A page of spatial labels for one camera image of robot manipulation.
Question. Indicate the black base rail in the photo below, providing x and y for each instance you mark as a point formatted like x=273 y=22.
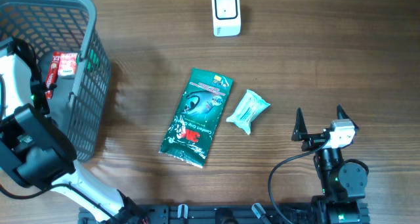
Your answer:
x=295 y=212

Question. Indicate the white barcode scanner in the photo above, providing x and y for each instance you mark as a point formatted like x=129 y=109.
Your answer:
x=226 y=18

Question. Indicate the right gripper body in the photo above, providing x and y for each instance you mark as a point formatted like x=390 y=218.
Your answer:
x=313 y=141

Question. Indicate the red white small packet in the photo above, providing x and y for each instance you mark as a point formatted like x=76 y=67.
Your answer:
x=68 y=65

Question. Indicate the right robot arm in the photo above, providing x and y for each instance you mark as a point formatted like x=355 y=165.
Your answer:
x=343 y=181

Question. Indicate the green 3M gloves package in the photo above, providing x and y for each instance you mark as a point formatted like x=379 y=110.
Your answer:
x=190 y=134

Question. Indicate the red Nescafe stick sachet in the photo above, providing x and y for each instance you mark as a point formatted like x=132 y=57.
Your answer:
x=53 y=74

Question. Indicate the teal wet wipes pack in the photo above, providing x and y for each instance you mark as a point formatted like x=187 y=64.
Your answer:
x=248 y=109

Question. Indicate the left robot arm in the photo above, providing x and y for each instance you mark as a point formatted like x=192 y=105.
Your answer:
x=35 y=153

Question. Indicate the grey plastic basket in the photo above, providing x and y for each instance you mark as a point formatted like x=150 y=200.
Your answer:
x=66 y=26

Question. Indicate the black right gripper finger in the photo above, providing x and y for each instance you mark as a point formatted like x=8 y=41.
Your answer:
x=300 y=132
x=342 y=115

